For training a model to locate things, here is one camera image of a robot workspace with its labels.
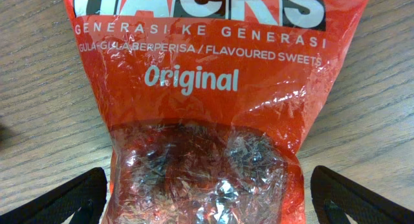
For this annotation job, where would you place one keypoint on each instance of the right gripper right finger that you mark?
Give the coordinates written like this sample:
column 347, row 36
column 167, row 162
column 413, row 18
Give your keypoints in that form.
column 335, row 198

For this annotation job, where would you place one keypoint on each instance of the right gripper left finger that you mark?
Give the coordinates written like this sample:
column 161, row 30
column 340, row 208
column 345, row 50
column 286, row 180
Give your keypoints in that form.
column 80, row 200

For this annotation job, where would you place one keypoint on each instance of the red hacks sweets bag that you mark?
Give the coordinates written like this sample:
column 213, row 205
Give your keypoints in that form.
column 207, row 102

